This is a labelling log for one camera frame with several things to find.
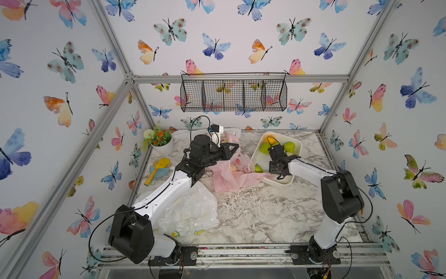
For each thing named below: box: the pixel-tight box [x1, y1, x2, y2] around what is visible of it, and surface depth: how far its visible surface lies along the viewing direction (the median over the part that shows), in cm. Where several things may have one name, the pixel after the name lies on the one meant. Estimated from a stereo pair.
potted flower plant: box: [141, 120, 174, 156], surface depth 101 cm
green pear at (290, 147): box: [283, 141, 296, 155], surface depth 109 cm
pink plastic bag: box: [209, 131, 275, 193], surface depth 91 cm
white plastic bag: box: [153, 180, 220, 238], surface depth 80 cm
